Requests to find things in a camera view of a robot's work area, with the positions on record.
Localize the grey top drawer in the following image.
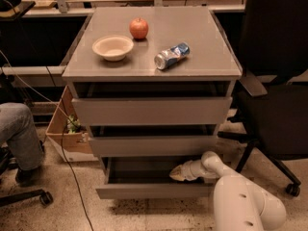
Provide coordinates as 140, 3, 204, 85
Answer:
72, 97, 232, 126

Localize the green object in box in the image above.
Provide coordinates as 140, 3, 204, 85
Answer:
66, 115, 81, 134

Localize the person leg in jeans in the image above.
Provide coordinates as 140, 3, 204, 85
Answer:
0, 103, 44, 170

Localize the white paper bowl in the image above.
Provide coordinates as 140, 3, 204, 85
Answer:
92, 35, 134, 62

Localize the red apple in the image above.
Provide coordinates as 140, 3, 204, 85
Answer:
129, 17, 149, 39

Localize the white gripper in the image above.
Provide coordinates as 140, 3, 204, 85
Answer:
169, 160, 203, 182

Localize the grey drawer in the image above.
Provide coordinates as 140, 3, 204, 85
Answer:
89, 136, 218, 157
96, 156, 214, 199
72, 97, 232, 126

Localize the cardboard box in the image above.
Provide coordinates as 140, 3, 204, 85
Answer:
46, 87, 96, 163

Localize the black office chair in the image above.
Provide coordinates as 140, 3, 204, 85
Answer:
218, 0, 308, 196

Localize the grey middle drawer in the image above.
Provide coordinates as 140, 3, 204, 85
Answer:
89, 136, 218, 157

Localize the grey bottom drawer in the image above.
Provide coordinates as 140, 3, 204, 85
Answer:
96, 156, 214, 199

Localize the white cable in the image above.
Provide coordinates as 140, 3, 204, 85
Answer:
0, 50, 70, 118

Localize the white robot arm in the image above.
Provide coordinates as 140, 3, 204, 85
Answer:
169, 151, 287, 231

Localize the black floor cable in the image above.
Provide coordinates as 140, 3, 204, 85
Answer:
44, 65, 95, 231

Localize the black shoe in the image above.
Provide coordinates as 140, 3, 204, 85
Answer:
15, 167, 40, 186

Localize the grey drawer cabinet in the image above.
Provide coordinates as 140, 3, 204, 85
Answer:
62, 6, 244, 166

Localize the black chair base left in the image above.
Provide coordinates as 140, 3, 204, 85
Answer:
0, 147, 53, 207

